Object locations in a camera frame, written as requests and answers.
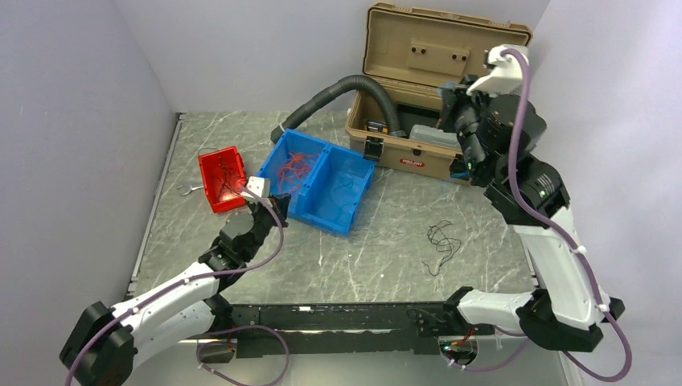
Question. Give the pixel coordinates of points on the grey plastic organizer case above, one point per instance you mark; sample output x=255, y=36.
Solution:
x=434, y=136

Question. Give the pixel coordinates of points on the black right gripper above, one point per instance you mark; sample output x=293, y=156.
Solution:
x=453, y=97

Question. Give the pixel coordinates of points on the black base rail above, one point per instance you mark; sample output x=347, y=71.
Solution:
x=338, y=328

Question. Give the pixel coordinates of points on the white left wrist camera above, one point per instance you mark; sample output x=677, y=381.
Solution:
x=256, y=188

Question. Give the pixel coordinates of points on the tan plastic toolbox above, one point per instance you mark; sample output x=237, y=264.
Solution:
x=411, y=51

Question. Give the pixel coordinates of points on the black tray in toolbox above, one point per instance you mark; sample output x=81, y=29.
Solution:
x=411, y=115

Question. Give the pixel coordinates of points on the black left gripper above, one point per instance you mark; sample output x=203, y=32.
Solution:
x=280, y=203

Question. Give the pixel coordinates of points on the red plastic bin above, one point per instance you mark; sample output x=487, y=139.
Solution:
x=222, y=173

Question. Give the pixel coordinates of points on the blue two-compartment plastic bin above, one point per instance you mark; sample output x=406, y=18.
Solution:
x=327, y=182

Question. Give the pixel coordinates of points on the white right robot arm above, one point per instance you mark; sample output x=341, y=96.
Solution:
x=565, y=310

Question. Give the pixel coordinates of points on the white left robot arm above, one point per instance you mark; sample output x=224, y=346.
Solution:
x=109, y=342

